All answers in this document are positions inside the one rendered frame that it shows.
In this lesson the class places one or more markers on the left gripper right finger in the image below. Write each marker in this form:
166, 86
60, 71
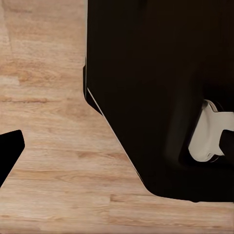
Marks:
226, 145

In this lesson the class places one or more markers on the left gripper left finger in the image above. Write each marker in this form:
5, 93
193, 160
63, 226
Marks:
11, 146

